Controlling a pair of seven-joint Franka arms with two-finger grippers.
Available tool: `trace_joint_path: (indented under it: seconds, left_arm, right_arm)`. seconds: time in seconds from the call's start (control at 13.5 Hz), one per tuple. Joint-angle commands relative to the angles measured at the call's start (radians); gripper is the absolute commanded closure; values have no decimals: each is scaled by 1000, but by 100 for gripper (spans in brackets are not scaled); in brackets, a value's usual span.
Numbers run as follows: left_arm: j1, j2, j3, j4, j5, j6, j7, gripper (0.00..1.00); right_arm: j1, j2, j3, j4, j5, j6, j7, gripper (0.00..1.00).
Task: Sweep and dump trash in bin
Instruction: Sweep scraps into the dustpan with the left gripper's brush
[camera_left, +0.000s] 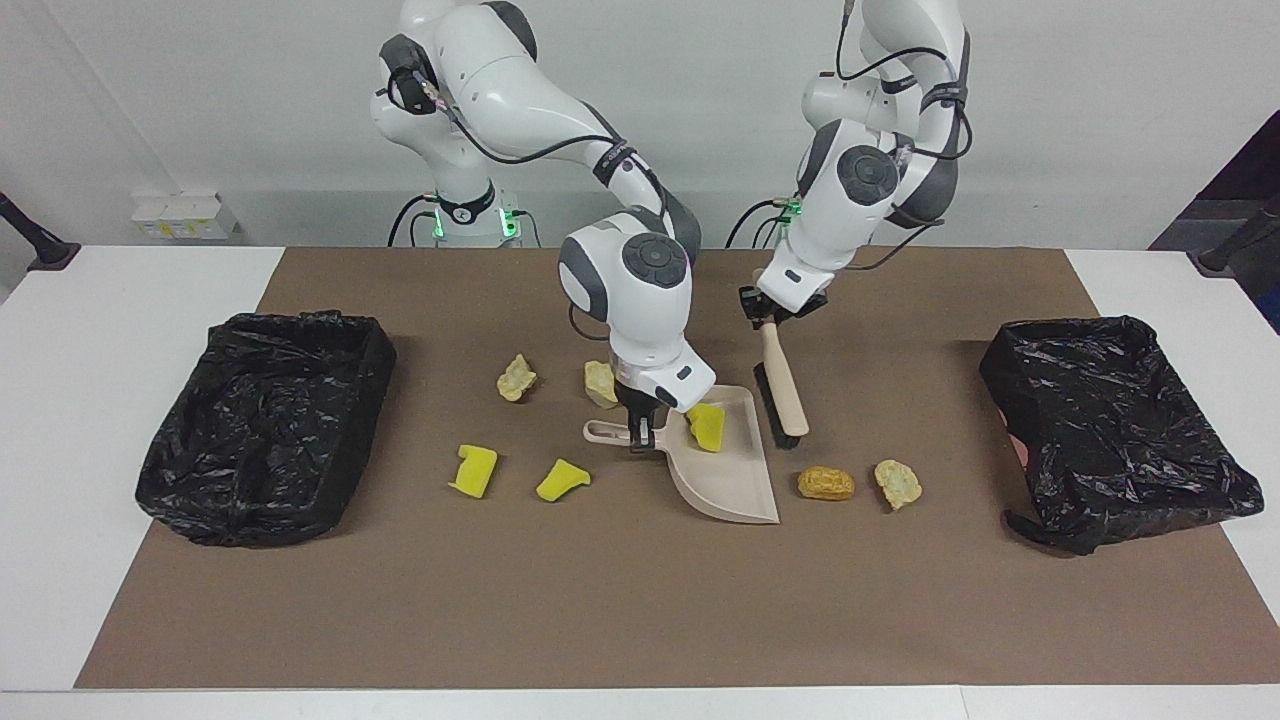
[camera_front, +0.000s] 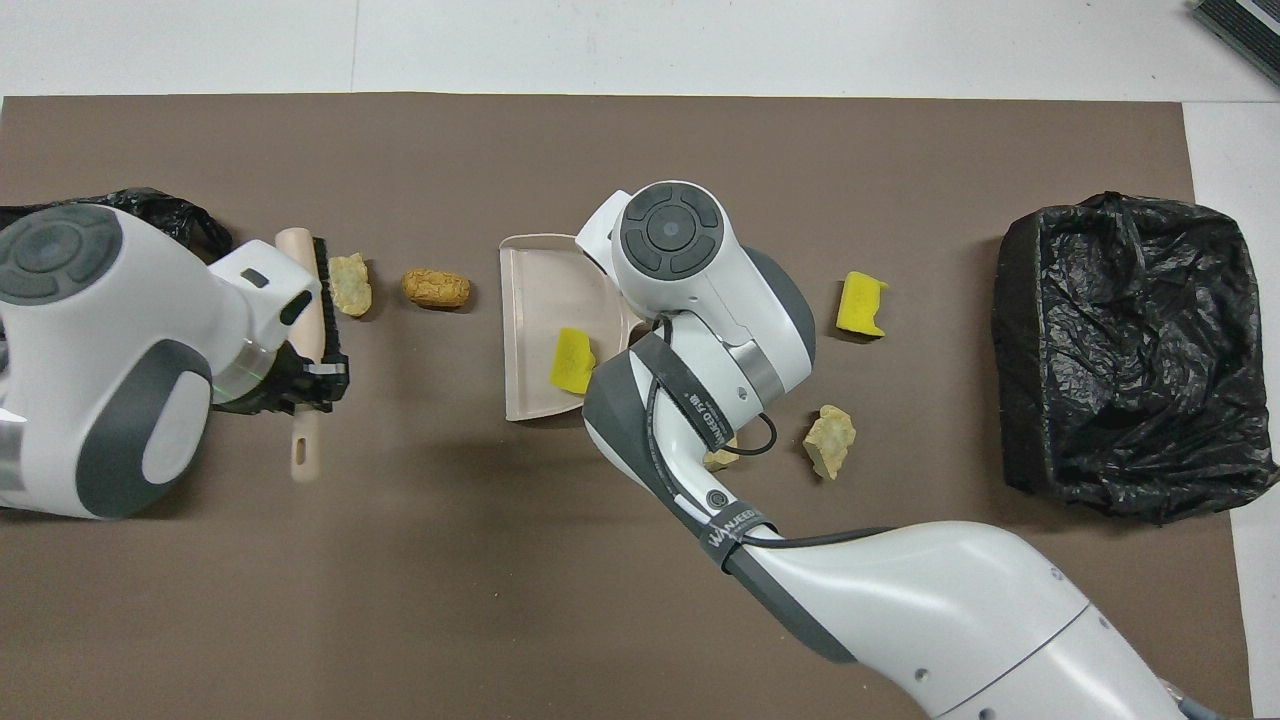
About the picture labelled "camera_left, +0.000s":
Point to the pale bread chunk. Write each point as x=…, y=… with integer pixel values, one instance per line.
x=898, y=484

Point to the tan crusted bread piece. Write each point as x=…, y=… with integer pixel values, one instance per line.
x=599, y=382

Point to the black stand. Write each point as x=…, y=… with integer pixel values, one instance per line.
x=40, y=245
x=1240, y=235

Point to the beige hand brush black bristles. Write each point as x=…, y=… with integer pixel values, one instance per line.
x=785, y=390

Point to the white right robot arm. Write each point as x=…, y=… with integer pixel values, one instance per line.
x=640, y=300

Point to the pale bread piece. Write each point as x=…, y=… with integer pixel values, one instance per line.
x=516, y=379

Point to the brown table mat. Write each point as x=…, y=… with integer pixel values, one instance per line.
x=600, y=620

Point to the yellow sponge piece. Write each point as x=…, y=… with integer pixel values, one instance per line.
x=560, y=482
x=474, y=472
x=708, y=428

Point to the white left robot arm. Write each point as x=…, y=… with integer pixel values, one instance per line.
x=850, y=200

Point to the beige plastic dustpan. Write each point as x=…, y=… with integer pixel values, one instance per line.
x=735, y=485

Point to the bin lined with black bag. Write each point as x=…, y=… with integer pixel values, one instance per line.
x=260, y=430
x=1110, y=430

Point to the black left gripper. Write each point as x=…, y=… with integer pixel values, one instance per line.
x=795, y=306

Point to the brown bread roll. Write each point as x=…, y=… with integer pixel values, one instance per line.
x=826, y=484

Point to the dark furniture panel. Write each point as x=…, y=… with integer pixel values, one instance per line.
x=1250, y=165

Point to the white wall socket strip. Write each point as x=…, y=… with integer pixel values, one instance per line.
x=185, y=218

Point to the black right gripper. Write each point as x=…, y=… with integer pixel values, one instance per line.
x=638, y=405

